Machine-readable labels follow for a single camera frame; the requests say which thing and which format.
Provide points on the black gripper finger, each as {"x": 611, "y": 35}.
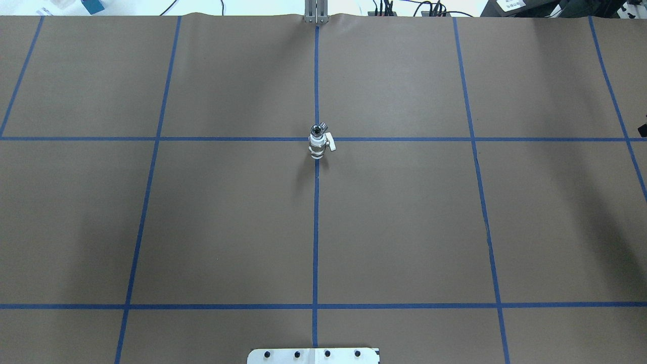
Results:
{"x": 642, "y": 130}

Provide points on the small metal pipe fitting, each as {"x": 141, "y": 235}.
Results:
{"x": 318, "y": 130}

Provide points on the black label printer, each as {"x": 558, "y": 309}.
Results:
{"x": 520, "y": 9}

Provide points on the brown paper table mat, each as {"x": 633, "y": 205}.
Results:
{"x": 485, "y": 203}

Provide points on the aluminium frame post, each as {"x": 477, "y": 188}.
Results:
{"x": 316, "y": 12}

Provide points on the white camera stand column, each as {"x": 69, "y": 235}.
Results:
{"x": 315, "y": 355}

